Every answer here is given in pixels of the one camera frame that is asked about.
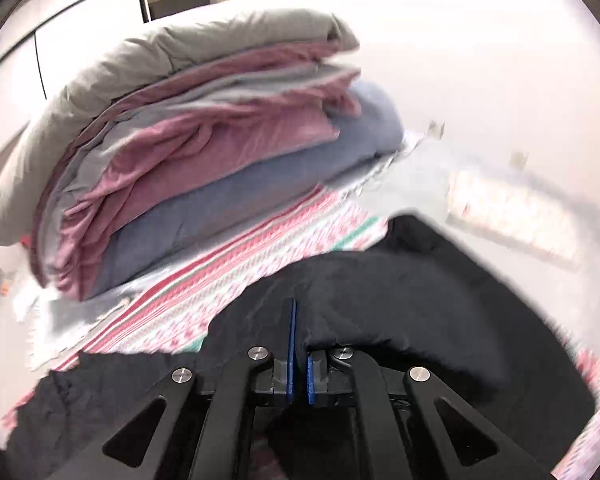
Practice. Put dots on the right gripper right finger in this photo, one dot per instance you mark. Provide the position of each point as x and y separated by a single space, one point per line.
409 425

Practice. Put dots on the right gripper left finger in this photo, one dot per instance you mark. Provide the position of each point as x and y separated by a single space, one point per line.
196 426

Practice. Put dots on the black quilted jacket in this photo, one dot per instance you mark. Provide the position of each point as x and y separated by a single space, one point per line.
413 299

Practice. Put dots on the red green patterned blanket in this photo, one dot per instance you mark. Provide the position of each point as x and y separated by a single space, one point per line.
399 287

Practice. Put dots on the blue folded blanket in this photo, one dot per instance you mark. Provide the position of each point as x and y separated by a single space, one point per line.
190 218

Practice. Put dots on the pink grey folded sheet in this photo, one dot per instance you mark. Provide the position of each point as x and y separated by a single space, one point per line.
191 129

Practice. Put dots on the white sliding wardrobe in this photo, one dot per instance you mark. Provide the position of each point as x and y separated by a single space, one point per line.
42 62

